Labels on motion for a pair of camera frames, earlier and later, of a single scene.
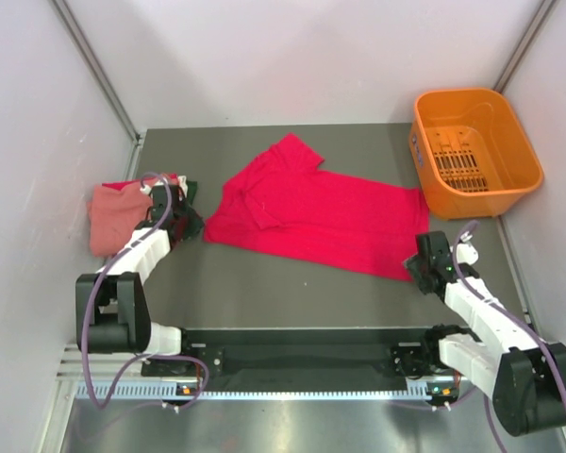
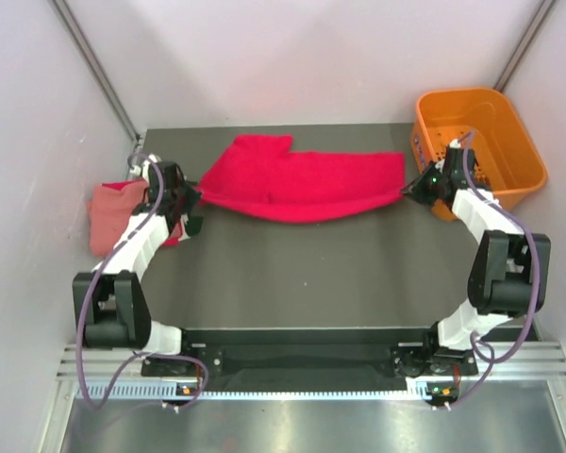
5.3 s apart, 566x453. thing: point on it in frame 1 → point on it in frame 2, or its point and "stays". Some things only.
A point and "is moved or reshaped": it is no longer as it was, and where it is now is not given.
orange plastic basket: x=472 y=152 stays
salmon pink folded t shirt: x=113 y=213 stays
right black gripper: x=412 y=265 → x=416 y=191
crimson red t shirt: x=278 y=197 is moved or reshaped
